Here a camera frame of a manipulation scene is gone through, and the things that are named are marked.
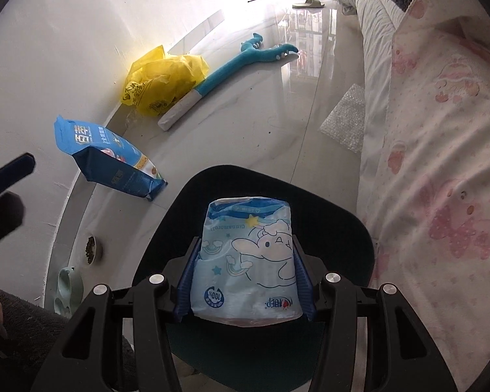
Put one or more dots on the blue cartoon tissue pack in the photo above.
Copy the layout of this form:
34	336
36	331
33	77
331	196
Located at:
249	261

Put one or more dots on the pet bowl with kibble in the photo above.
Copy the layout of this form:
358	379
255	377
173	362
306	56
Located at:
92	249

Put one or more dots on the white bedding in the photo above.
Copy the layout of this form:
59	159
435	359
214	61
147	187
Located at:
375	49

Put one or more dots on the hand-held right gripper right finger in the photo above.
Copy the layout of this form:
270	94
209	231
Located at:
308	294

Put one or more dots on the pink printed bed sheet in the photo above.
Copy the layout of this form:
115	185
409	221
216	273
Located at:
433	151

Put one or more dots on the dark fuzzy cloth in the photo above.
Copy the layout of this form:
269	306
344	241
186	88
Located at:
24	335

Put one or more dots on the blue plush dinosaur toy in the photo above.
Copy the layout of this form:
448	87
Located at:
228	75

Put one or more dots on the yellow plastic bag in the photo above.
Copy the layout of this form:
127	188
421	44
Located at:
163	77

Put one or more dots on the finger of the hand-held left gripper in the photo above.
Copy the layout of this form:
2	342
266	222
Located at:
12	167
2	216

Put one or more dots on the blue pet food bag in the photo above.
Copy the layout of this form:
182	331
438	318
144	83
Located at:
106	159

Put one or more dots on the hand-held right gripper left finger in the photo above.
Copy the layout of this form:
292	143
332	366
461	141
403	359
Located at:
186	290

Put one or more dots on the green slipper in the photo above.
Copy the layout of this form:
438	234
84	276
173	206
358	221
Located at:
308	3

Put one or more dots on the bubble wrap sheet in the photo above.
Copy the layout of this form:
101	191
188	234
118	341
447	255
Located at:
345	122

